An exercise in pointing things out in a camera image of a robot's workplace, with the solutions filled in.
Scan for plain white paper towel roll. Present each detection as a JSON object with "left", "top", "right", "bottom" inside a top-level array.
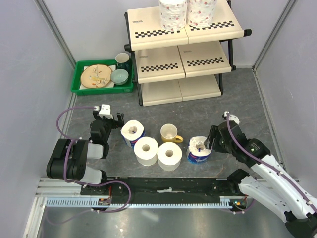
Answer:
[
  {"left": 134, "top": 136, "right": 159, "bottom": 167},
  {"left": 157, "top": 142, "right": 182, "bottom": 171}
]

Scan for floral white paper towel roll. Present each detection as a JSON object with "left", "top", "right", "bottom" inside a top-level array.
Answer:
[{"left": 187, "top": 0, "right": 217, "bottom": 28}]

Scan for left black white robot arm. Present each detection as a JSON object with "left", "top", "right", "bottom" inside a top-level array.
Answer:
[{"left": 46, "top": 110, "right": 124, "bottom": 195}]

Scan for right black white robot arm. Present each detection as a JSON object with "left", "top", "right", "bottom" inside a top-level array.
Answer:
[{"left": 204, "top": 121, "right": 317, "bottom": 238}]

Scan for cream three-tier shelf rack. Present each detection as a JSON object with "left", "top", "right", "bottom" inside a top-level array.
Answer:
[{"left": 124, "top": 0, "right": 252, "bottom": 106}]

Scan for blue wrapped paper towel roll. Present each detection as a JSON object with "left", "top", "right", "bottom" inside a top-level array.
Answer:
[
  {"left": 121, "top": 120, "right": 145, "bottom": 149},
  {"left": 186, "top": 136, "right": 212, "bottom": 164}
]

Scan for green plastic tray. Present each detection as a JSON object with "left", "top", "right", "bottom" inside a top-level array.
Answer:
[{"left": 70, "top": 59, "right": 134, "bottom": 96}]

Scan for floral ceramic plate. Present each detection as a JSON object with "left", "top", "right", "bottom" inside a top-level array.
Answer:
[{"left": 80, "top": 64, "right": 113, "bottom": 89}]

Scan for light green ceramic bowl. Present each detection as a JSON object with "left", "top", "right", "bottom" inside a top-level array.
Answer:
[{"left": 110, "top": 69, "right": 129, "bottom": 85}]

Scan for yellow ceramic mug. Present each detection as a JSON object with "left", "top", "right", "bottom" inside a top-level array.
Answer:
[{"left": 160, "top": 123, "right": 184, "bottom": 143}]

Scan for dark green mug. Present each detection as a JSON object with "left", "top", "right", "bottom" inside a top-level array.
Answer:
[{"left": 115, "top": 53, "right": 130, "bottom": 71}]

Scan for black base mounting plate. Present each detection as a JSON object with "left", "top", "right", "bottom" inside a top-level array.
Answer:
[{"left": 80, "top": 176, "right": 248, "bottom": 206}]

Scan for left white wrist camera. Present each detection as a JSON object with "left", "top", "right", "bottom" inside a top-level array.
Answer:
[{"left": 98, "top": 104, "right": 113, "bottom": 119}]

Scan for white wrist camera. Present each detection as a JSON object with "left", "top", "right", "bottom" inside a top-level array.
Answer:
[
  {"left": 98, "top": 104, "right": 113, "bottom": 119},
  {"left": 223, "top": 111, "right": 240, "bottom": 125}
]

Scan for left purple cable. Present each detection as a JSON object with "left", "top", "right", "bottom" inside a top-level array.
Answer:
[{"left": 46, "top": 105, "right": 132, "bottom": 226}]

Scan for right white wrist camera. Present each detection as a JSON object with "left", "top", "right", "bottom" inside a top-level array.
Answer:
[{"left": 223, "top": 111, "right": 240, "bottom": 125}]

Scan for blue slotted cable duct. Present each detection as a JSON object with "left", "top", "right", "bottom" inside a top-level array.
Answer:
[{"left": 46, "top": 197, "right": 246, "bottom": 209}]

